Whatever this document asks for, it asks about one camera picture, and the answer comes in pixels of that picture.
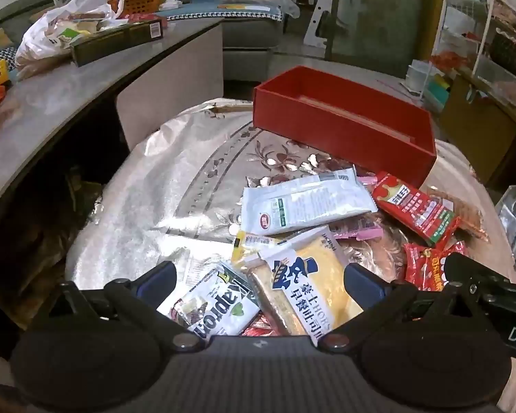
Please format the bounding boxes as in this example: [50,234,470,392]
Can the red foil wrapper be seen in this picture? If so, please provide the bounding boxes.
[241,316,280,337]

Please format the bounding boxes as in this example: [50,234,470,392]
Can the long red snack packet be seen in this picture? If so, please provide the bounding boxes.
[372,171,462,248]

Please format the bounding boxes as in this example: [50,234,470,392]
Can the brown noodle snack packet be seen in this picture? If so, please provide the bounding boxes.
[426,185,491,242]

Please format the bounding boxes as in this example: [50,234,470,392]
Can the grey marble coffee table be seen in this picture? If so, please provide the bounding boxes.
[0,19,224,224]

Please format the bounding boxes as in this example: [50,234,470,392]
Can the wooden cabinet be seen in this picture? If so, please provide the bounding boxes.
[439,73,516,181]

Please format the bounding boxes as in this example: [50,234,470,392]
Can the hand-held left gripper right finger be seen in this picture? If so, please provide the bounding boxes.
[316,262,474,352]

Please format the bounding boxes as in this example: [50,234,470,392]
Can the orange plastic bag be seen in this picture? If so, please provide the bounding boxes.
[432,49,474,70]

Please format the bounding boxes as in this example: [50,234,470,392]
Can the blue sofa blanket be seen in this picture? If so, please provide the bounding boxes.
[163,0,284,22]

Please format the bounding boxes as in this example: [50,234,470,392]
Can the dark green long box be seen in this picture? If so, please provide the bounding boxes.
[70,19,164,67]

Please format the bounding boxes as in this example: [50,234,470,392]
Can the yellow toast bread packet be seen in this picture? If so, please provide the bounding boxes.
[247,228,364,336]

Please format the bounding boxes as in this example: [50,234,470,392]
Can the teal storage box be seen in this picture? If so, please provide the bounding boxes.
[428,73,452,102]

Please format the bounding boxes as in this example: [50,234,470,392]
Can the small red snack packet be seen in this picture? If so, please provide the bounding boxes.
[403,241,469,291]

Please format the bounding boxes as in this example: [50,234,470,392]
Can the white stacked containers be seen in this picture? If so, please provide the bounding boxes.
[406,60,435,95]

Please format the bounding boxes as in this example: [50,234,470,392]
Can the glass sliding door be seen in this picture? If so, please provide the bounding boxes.
[327,0,448,67]

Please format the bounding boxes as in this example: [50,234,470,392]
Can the white plastic bag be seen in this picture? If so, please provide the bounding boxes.
[15,0,125,70]

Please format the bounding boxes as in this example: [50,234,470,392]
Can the grey green sofa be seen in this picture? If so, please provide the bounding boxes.
[168,0,284,82]

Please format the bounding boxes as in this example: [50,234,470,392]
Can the white wire rack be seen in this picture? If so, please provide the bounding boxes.
[430,0,516,91]

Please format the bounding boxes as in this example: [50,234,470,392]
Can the red cardboard box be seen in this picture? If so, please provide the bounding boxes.
[252,66,438,189]

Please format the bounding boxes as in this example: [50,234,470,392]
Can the white green snack packet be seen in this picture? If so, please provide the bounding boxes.
[240,168,378,236]

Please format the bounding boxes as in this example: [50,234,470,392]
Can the pink snack packet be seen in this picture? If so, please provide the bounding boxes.
[329,219,384,242]

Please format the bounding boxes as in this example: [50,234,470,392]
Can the silver grey object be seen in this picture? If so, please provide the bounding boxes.
[494,185,516,273]

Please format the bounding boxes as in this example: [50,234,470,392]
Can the floral satin tablecloth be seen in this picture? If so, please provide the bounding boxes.
[64,99,516,413]

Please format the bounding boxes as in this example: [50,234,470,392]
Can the green white seaweed packet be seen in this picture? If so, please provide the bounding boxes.
[157,262,261,338]

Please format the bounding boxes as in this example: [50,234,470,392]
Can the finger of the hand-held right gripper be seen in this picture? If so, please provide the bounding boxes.
[441,252,516,301]

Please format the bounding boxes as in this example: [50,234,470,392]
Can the small yellow snack packet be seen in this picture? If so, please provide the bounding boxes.
[231,230,284,267]

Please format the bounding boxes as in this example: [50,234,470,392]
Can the white perforated board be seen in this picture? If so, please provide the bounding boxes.
[303,0,332,48]

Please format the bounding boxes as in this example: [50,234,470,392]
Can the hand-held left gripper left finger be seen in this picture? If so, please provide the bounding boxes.
[47,260,207,352]

